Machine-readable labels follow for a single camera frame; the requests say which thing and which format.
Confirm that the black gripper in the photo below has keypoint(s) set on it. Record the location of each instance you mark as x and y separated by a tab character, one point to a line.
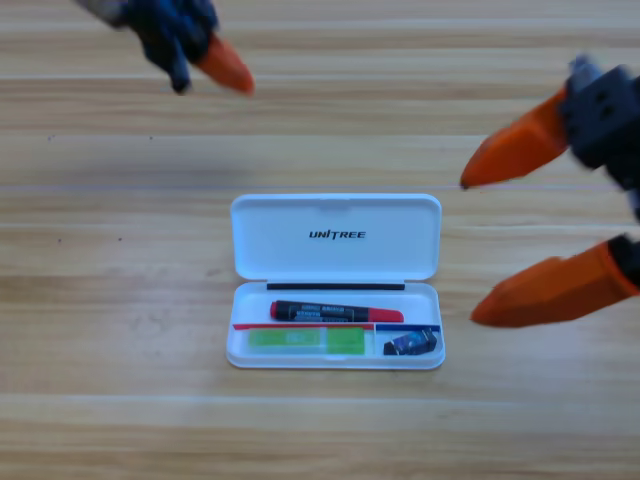
170	30
605	120

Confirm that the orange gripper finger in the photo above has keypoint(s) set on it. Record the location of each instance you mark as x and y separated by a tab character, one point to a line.
555	292

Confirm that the dark blue sleeved eraser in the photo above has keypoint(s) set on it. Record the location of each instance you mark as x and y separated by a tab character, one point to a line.
410	344

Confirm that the red and black marker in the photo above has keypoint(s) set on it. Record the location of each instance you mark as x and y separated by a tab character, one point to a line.
330	312

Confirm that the green highlighter pen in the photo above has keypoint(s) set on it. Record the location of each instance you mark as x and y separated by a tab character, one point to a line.
305	341

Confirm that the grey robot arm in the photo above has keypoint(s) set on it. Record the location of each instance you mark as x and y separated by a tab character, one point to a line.
100	7

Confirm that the white Unitree pencil case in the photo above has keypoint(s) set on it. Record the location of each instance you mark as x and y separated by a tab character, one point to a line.
335	250

